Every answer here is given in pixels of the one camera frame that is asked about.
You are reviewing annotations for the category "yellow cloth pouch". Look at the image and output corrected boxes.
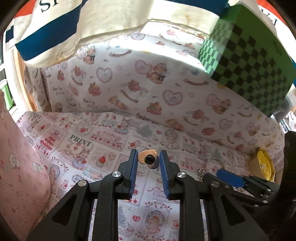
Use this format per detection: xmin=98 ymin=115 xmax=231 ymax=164
xmin=257 ymin=149 xmax=273 ymax=181

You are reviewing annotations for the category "silver bangle with charm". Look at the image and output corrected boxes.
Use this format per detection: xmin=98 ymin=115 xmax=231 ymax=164
xmin=197 ymin=157 xmax=226 ymax=178

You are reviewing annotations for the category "gold octagonal jewelry box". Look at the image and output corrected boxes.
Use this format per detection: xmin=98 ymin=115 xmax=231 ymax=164
xmin=248 ymin=148 xmax=275 ymax=182

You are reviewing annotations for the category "green checkered box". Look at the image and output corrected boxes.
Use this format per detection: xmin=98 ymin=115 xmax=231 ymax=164
xmin=198 ymin=4 xmax=295 ymax=117

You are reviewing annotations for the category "striped canvas tote bag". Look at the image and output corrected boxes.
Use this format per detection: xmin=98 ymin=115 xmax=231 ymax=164
xmin=4 ymin=0 xmax=287 ymax=69

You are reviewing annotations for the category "baby bear print cloth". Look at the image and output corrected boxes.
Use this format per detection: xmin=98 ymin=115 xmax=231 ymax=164
xmin=24 ymin=22 xmax=284 ymax=163

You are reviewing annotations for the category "round bronze black earring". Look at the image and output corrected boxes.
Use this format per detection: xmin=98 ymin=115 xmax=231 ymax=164
xmin=138 ymin=149 xmax=159 ymax=169

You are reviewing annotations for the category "pink patterned pillow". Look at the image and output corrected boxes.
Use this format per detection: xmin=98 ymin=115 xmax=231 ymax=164
xmin=0 ymin=92 xmax=51 ymax=240

